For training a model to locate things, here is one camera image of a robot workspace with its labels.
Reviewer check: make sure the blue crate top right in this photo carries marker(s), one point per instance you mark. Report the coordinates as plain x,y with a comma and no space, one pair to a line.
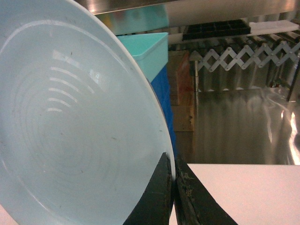
161,88

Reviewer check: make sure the teal plastic box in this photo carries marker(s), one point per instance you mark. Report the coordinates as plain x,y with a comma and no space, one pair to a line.
150,51

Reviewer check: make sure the metal scissor conveyor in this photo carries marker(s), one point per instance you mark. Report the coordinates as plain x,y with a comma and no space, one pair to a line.
246,56

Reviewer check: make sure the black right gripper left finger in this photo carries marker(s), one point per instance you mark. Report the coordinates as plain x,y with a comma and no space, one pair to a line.
155,205

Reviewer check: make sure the white folded cloth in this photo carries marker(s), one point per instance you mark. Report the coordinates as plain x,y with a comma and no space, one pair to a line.
273,26

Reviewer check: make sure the brown cardboard sheet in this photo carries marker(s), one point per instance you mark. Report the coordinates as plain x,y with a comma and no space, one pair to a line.
181,91

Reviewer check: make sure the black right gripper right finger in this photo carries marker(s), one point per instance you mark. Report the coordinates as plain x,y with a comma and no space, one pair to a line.
194,205

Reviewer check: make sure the black grid tray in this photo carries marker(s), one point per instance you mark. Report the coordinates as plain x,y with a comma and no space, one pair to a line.
216,29

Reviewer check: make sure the light blue round tray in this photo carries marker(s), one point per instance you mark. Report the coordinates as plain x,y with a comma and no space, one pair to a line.
81,128

